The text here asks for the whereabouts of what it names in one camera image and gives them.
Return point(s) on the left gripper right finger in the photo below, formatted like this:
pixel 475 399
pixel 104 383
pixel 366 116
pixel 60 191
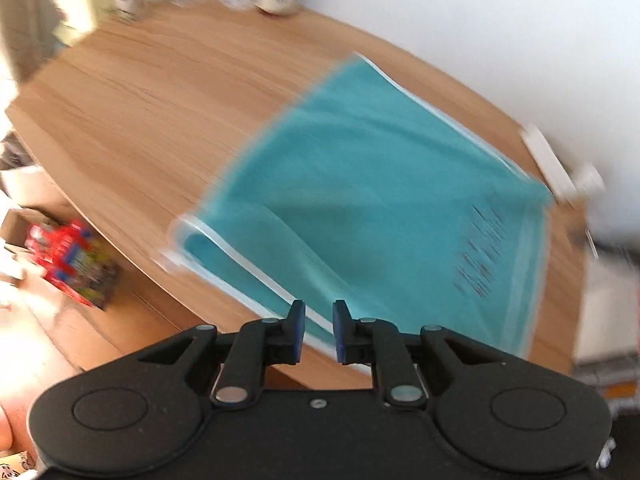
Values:
pixel 382 346

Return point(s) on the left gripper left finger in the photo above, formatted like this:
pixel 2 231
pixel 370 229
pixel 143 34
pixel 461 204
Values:
pixel 245 356

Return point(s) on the teal microfiber towel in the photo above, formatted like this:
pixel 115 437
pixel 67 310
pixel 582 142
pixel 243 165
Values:
pixel 364 192

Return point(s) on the red colourful snack package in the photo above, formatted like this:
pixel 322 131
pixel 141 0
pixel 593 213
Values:
pixel 74 261

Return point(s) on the white cylindrical container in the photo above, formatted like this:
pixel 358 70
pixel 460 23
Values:
pixel 587 182

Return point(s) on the cardboard box on floor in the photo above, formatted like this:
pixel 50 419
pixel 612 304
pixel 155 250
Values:
pixel 17 223

